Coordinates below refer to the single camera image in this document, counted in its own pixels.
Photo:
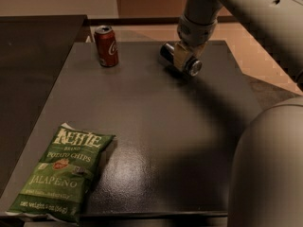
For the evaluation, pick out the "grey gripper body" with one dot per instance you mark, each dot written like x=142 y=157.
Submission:
x=196 y=32

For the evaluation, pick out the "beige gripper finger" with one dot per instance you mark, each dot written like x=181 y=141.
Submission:
x=199 y=50
x=181 y=56

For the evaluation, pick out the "blue silver redbull can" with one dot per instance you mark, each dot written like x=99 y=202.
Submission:
x=193 y=66

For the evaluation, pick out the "red coca-cola can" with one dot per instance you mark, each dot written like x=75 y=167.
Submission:
x=105 y=39

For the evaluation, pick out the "green jalapeno chip bag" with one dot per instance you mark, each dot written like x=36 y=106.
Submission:
x=59 y=182

